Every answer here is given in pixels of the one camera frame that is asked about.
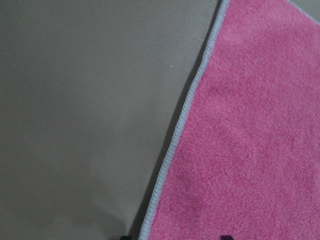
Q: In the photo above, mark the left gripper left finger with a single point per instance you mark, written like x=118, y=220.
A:
x=127, y=237

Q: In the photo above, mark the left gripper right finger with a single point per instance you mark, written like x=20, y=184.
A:
x=226, y=237

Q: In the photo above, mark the pink grey-backed towel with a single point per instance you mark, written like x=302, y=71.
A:
x=244, y=159

